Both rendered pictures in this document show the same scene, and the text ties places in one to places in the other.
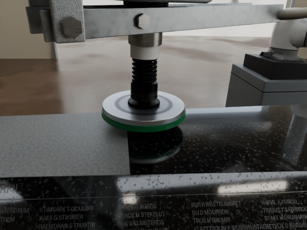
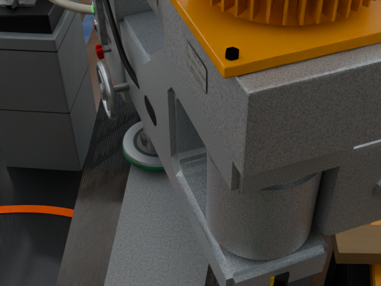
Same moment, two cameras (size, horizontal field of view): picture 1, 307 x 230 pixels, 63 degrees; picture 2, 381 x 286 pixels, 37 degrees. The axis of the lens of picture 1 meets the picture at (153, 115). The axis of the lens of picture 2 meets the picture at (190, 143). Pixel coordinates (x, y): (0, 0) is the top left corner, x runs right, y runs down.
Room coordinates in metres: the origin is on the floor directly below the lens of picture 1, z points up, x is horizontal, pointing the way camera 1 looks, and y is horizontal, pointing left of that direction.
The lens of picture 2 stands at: (0.15, 1.24, 2.11)
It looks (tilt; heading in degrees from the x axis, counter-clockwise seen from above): 43 degrees down; 286
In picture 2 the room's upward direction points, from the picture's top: 1 degrees counter-clockwise
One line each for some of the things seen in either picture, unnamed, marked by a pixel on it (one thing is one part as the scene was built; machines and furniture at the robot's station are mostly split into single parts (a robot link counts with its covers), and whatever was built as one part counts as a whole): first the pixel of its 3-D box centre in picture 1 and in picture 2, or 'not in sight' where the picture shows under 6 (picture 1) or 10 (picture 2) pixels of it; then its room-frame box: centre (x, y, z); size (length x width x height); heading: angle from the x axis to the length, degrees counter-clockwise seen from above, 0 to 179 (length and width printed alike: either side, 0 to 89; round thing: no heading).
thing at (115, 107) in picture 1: (143, 105); (157, 141); (0.61, 0.03, 0.92); 0.21 x 0.21 x 0.01
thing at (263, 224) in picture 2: not in sight; (261, 183); (0.22, 0.56, 1.39); 0.19 x 0.19 x 0.20
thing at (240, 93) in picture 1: (262, 129); (40, 85); (1.50, -0.74, 0.40); 0.50 x 0.50 x 0.80; 10
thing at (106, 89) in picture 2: not in sight; (120, 87); (0.63, 0.19, 1.24); 0.15 x 0.10 x 0.15; 126
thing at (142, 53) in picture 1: (145, 49); not in sight; (0.61, 0.03, 1.06); 0.07 x 0.07 x 0.04
